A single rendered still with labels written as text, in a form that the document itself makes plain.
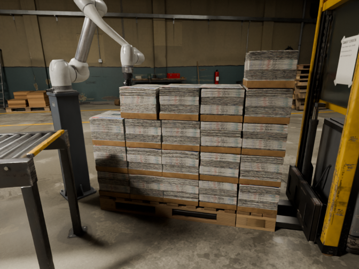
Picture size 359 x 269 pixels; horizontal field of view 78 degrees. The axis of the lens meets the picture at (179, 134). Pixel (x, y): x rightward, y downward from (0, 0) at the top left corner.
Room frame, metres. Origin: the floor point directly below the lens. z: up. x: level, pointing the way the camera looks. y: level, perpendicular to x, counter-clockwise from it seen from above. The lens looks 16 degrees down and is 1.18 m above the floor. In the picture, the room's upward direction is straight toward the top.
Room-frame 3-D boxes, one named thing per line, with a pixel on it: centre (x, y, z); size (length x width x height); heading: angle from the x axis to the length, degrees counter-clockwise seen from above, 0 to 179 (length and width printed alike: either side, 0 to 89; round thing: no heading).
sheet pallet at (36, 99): (7.01, 4.60, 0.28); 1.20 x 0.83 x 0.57; 99
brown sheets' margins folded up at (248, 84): (1.61, -0.61, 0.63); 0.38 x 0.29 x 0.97; 168
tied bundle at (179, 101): (1.74, -0.04, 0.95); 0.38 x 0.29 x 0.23; 167
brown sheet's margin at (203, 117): (1.67, -0.32, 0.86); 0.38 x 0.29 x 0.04; 169
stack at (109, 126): (1.76, 0.10, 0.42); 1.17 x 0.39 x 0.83; 78
